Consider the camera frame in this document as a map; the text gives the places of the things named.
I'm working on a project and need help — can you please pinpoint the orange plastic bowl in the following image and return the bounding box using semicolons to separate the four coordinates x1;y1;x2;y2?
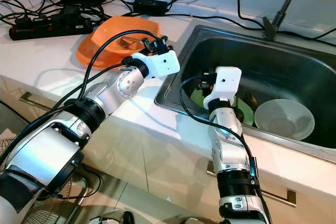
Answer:
90;15;161;57

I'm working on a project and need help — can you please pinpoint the orange plastic plate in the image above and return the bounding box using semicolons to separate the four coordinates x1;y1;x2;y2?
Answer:
76;37;138;70

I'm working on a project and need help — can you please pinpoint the green plate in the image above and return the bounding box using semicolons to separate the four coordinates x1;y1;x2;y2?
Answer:
188;87;256;126

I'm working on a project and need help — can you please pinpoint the black power adapter brick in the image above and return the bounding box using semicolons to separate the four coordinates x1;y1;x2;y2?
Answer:
132;0;169;16

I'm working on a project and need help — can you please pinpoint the translucent white bowl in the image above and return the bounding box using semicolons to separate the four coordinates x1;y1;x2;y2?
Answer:
254;98;316;141

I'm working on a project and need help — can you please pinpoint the dark metal faucet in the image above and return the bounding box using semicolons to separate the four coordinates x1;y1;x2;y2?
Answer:
262;0;308;40

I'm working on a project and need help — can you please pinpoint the stainless steel sink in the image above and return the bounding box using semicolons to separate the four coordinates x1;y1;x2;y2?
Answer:
154;23;336;165

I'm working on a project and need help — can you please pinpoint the black power strip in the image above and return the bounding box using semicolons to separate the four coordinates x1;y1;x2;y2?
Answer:
8;14;93;41

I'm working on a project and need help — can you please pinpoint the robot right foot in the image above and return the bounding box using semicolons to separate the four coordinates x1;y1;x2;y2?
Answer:
181;216;211;224

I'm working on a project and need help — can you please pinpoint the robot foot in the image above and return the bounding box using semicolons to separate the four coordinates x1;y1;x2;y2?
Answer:
181;216;211;224
89;209;135;224

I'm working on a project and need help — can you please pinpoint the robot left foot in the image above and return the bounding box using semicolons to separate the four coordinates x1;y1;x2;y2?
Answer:
89;209;135;224

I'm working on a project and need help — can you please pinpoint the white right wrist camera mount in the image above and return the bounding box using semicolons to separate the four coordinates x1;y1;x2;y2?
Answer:
203;66;243;111

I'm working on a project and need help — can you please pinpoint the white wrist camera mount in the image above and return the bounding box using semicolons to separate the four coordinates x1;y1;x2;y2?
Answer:
203;66;243;111
133;49;181;80

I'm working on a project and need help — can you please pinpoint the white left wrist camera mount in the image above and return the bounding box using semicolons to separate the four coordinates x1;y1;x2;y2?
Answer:
133;49;181;80

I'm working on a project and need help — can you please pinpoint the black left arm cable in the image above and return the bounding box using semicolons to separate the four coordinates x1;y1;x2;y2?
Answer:
0;28;161;183

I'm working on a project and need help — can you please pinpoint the floor fan with wire grille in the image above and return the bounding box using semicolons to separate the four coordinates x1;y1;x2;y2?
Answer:
0;138;85;224

